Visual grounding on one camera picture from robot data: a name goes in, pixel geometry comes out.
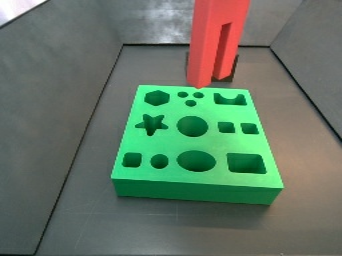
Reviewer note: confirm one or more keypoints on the green foam shape board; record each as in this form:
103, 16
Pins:
194, 146

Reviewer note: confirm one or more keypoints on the red double-square block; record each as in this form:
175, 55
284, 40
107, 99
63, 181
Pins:
218, 23

